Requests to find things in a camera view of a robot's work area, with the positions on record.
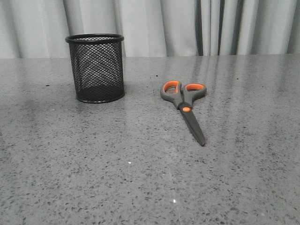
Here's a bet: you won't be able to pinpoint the grey orange scissors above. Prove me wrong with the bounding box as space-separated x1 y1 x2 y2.
160 81 207 146

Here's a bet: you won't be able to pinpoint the black mesh pen holder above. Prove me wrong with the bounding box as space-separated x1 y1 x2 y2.
65 34 125 103

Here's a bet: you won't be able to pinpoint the white curtain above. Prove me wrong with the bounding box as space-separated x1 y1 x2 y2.
0 0 300 59

